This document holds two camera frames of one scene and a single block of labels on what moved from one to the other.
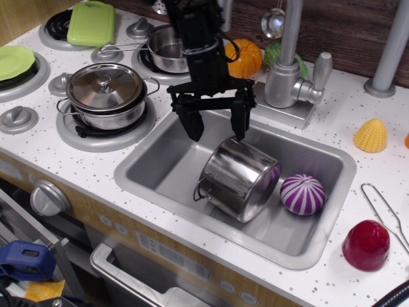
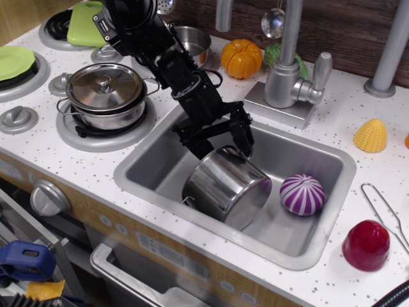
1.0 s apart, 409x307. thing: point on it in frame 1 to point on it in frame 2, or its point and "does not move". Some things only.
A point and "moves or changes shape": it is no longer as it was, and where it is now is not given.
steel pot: x=239 y=179 moves or changes shape
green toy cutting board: x=91 y=23 does not move
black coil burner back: x=57 y=25 does not move
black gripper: x=211 y=89 to x=207 y=113
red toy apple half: x=365 y=245 does not move
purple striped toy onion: x=303 y=194 does not move
